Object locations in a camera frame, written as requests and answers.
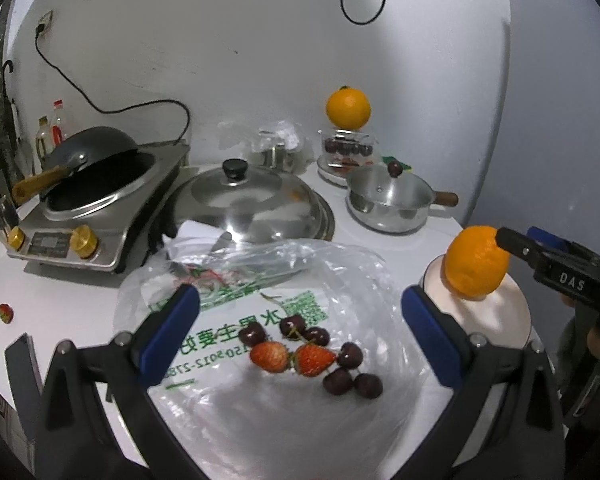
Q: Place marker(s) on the white round dish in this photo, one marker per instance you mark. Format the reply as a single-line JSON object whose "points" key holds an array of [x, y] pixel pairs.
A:
{"points": [[332, 175]]}

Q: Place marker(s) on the large orange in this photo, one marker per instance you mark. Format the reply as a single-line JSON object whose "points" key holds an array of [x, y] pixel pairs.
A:
{"points": [[477, 262]]}

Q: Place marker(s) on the steel induction cooker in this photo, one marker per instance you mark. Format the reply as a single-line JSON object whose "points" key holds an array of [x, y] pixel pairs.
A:
{"points": [[125, 210]]}

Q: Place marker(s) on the green and yellow sponge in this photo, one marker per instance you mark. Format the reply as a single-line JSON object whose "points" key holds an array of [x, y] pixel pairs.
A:
{"points": [[405, 164]]}

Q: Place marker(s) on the white paper sheet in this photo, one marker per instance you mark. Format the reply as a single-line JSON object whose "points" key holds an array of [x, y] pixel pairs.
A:
{"points": [[197, 232]]}

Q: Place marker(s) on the small orange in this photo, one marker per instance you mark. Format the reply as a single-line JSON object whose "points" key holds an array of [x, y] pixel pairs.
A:
{"points": [[348, 109]]}

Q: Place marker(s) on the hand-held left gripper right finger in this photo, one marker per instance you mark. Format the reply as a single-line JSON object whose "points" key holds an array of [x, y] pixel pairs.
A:
{"points": [[430, 335]]}

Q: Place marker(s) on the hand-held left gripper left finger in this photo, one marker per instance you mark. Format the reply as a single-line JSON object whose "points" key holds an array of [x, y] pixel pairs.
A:
{"points": [[172, 330]]}

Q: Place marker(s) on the red-capped bottle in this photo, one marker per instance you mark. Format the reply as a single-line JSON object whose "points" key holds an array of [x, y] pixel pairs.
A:
{"points": [[59, 127]]}

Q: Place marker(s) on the clear printed plastic bag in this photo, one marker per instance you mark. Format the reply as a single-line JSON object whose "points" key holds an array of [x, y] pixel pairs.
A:
{"points": [[280, 410]]}

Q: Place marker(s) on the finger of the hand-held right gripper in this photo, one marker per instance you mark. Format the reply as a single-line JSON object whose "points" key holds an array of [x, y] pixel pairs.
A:
{"points": [[547, 239], [517, 245]]}

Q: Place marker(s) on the white round plate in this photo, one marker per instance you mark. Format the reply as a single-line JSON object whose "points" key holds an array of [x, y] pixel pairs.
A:
{"points": [[495, 320]]}

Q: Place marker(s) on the small red strawberry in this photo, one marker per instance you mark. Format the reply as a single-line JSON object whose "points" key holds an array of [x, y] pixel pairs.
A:
{"points": [[5, 312]]}

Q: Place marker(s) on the clear oil bottle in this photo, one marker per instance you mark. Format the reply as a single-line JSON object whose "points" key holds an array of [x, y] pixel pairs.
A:
{"points": [[42, 140]]}

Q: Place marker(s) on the steel cup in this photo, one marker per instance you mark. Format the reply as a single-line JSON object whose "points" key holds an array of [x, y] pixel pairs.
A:
{"points": [[280, 157]]}

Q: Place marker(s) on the heap of dark cherries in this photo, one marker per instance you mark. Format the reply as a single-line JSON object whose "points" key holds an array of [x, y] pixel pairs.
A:
{"points": [[347, 147]]}

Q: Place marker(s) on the white wall outlet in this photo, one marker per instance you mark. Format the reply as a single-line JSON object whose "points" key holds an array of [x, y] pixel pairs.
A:
{"points": [[44, 22]]}

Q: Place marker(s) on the large steel wok lid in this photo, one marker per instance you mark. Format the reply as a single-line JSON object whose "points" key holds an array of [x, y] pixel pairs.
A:
{"points": [[260, 205]]}

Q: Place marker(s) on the dark flat object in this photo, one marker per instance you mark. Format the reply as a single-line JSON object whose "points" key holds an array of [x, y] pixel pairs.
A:
{"points": [[22, 360]]}

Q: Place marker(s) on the grey vertical pipe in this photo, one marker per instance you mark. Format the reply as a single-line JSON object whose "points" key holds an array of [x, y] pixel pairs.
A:
{"points": [[0, 85]]}

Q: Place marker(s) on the dark red cherry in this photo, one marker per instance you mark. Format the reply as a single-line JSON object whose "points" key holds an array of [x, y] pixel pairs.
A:
{"points": [[368, 386], [337, 381], [316, 336], [350, 355], [252, 333], [291, 326]]}

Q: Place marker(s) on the clear plastic box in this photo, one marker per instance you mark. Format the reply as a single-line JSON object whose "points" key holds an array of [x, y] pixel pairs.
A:
{"points": [[347, 135]]}

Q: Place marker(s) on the crumpled clear plastic wrap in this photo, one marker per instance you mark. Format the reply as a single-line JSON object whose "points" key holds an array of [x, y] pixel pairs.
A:
{"points": [[280, 132]]}

